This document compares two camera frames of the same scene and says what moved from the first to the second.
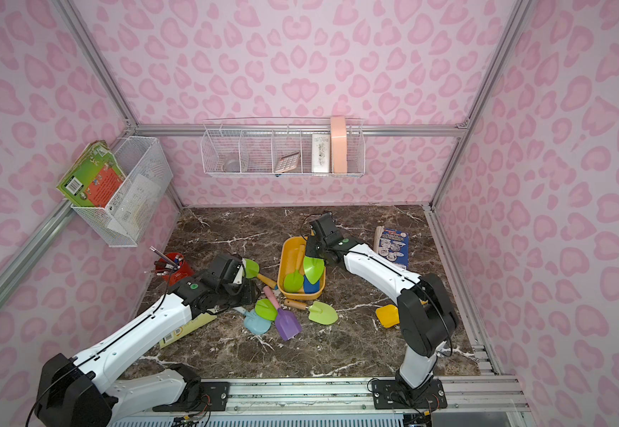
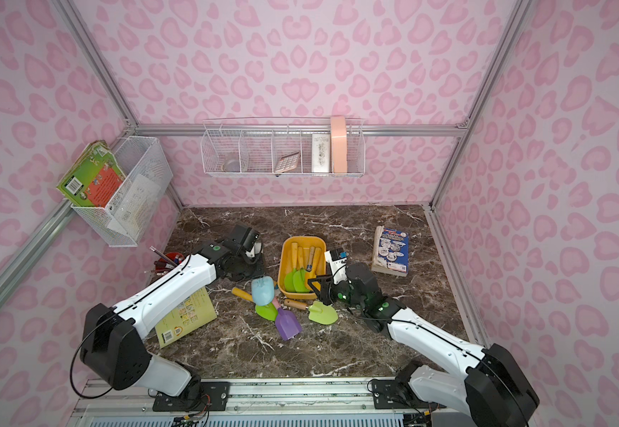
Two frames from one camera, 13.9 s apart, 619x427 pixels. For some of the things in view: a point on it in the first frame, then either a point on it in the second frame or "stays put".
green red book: [94, 178] stays put
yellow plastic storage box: [292, 259] stays put
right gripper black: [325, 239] -> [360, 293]
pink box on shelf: [339, 144] stays put
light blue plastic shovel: [253, 323] -> [263, 290]
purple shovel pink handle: [287, 321] stays put
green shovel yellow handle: [318, 311] stays put
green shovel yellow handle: [314, 268] -> [300, 278]
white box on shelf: [320, 153] stays put
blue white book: [395, 247] stays put
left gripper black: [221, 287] -> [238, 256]
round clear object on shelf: [232, 165] stays put
